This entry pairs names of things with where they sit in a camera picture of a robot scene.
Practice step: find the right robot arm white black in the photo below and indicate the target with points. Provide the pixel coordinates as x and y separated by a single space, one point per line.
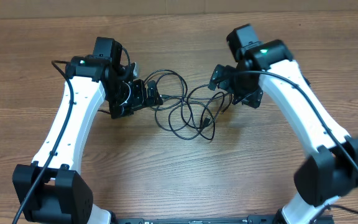
330 170

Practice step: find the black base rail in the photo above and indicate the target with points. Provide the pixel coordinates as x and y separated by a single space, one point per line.
197 221

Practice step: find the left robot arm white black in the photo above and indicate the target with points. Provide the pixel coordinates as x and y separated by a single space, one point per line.
50 189

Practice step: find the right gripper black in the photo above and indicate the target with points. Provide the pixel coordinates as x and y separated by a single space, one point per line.
253 99

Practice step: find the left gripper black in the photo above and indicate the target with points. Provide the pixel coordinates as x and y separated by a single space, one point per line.
139 100

